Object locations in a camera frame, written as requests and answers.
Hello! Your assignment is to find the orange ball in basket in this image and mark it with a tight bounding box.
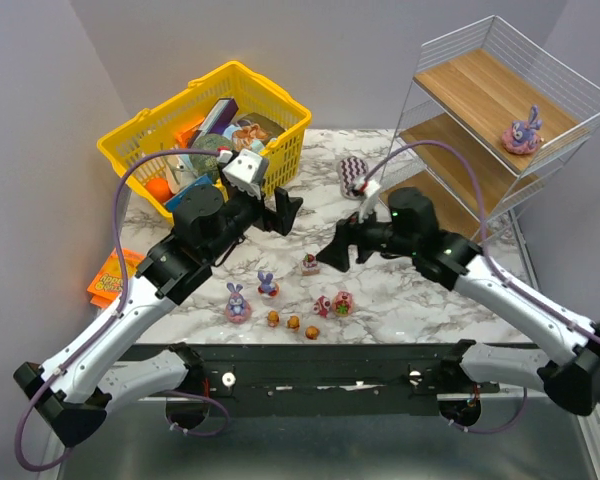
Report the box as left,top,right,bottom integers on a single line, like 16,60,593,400
145,178,174,204

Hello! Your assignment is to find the orange bear toy left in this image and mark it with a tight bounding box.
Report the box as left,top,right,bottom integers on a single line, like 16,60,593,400
267,310,280,328

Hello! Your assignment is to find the yellow plastic basket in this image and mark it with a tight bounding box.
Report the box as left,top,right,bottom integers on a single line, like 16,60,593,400
96,60,313,224

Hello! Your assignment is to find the orange scrub daddy box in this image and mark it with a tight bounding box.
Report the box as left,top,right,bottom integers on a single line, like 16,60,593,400
87,248,144,308

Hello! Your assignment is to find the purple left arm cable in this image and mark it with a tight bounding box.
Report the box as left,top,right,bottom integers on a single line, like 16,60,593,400
17,147,234,472

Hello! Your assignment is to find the white wire wooden shelf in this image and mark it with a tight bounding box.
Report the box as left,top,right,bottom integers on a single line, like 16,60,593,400
377,14,600,251

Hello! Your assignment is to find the orange bear toy right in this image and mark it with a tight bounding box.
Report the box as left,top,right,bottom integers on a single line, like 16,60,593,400
305,326,320,340

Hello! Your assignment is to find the orange bear toy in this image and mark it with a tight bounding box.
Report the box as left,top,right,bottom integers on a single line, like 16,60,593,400
267,310,280,328
305,326,320,340
287,315,300,331

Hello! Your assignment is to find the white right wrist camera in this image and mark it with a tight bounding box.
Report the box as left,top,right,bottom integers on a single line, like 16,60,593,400
351,176,381,223

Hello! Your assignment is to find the orange bear toy middle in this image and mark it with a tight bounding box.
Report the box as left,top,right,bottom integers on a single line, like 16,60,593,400
287,315,300,331

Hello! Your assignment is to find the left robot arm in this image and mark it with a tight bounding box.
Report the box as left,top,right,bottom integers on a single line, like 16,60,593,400
14,185,303,448

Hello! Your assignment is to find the purple bunny donut toy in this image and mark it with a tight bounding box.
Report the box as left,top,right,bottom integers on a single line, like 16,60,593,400
501,105,544,155

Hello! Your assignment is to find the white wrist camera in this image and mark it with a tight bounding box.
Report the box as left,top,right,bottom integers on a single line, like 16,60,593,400
351,176,381,223
221,150,269,200

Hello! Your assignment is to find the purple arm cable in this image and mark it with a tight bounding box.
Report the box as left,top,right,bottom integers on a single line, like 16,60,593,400
359,139,600,359
17,147,234,472

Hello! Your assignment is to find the purple box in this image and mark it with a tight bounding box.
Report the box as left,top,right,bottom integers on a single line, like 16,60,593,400
187,97,239,147

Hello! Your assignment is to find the pink strawberry donut toy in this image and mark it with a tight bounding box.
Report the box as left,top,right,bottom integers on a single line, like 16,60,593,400
331,291,354,317

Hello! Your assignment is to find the white bag in basket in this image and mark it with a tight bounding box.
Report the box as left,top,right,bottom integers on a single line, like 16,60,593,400
162,152,196,194

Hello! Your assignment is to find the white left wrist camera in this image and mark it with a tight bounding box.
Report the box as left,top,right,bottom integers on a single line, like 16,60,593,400
221,150,269,200

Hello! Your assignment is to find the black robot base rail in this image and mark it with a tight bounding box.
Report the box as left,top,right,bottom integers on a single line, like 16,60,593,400
124,342,526,431

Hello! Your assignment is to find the small purple bunny toy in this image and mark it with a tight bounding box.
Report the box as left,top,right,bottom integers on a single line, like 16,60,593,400
257,271,280,298

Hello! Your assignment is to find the orange candy box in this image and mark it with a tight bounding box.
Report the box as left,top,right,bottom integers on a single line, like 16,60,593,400
174,117,205,148

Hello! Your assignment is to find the chips bag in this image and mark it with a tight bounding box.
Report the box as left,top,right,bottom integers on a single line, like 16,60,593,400
222,112,285,153

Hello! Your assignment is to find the red white clown toy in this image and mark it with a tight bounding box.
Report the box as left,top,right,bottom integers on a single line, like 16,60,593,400
313,295,331,318

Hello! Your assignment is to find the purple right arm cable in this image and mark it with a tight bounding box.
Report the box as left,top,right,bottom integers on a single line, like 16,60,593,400
359,139,600,359

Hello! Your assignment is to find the blue box in basket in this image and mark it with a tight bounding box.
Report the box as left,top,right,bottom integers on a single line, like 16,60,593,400
164,174,213,212

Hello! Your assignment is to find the green netted melon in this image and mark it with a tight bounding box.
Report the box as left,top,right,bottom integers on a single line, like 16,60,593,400
189,133,233,182

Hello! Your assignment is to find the strawberry cake toy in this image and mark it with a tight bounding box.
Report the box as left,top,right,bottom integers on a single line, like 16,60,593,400
301,253,320,276

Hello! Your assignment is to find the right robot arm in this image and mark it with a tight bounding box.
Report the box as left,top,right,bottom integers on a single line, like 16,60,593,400
317,187,600,416

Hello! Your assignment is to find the purple wavy striped sponge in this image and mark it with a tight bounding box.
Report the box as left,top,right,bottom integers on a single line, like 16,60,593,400
335,156,369,200

